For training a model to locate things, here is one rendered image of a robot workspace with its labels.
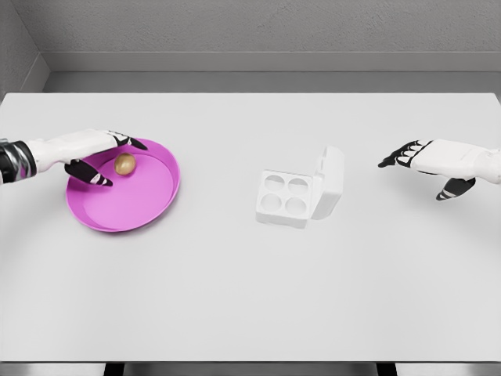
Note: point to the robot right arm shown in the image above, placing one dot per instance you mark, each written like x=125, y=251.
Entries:
x=494, y=164

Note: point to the white egg box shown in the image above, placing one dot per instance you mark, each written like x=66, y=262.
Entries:
x=299, y=192

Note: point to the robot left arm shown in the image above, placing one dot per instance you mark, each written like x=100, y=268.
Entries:
x=23, y=156

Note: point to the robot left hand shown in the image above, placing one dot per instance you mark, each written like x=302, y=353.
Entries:
x=84, y=143

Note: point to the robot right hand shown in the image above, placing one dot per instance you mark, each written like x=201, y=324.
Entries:
x=442, y=156

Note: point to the brown egg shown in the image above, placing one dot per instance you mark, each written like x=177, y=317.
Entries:
x=125, y=164

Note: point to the pink round plate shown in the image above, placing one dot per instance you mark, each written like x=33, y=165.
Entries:
x=129, y=192

